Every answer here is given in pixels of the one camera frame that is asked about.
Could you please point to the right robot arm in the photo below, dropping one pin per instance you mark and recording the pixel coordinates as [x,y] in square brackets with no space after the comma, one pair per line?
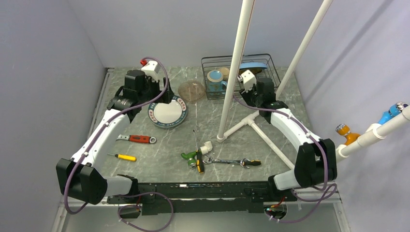
[316,157]

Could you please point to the orange valve knob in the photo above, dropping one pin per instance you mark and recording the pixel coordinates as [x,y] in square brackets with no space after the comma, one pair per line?
[345,131]

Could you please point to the green pipe fitting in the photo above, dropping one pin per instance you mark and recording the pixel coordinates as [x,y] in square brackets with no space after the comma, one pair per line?
[190,158]

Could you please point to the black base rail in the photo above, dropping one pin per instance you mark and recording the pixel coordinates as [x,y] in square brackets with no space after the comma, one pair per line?
[196,197]

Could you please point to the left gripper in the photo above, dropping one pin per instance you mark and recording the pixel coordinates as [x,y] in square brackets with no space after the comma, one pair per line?
[168,94]

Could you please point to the blue plate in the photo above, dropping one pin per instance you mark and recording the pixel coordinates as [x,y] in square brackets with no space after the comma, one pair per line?
[253,65]

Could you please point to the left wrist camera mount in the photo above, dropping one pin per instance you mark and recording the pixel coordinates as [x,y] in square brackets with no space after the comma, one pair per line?
[151,69]

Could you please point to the blue butterfly mug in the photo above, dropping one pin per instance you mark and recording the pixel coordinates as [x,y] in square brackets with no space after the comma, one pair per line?
[215,85]

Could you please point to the green rimmed white plate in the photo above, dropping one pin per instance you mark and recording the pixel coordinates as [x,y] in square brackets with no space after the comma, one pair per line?
[169,115]

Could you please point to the black yellow screwdriver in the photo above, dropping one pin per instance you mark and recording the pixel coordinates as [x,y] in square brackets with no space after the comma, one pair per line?
[199,161]

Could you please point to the steel ratchet wrench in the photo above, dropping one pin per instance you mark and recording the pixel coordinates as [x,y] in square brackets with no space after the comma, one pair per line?
[246,163]

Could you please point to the blue valve knob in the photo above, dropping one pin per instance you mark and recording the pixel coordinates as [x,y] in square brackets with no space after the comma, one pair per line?
[393,111]

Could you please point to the small yellow screwdriver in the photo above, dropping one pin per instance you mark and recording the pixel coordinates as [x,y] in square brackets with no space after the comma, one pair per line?
[124,157]

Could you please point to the red handled adjustable wrench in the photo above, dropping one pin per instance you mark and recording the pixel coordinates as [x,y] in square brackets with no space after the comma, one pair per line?
[137,139]

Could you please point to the white pvc pipe frame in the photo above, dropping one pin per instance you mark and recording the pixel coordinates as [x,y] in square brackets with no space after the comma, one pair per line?
[374,134]

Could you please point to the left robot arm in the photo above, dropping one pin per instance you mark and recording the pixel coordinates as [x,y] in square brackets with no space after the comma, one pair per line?
[79,176]

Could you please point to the brown glass plate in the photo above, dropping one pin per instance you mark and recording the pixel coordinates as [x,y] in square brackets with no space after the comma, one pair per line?
[191,91]

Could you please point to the white pvc elbow fitting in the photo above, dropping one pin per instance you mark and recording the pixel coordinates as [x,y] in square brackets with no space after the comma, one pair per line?
[206,148]

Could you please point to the white ceramic bowl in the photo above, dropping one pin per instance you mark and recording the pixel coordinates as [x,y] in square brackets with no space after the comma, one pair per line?
[225,72]

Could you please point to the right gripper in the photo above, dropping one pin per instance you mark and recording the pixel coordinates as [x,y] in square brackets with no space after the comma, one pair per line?
[246,95]

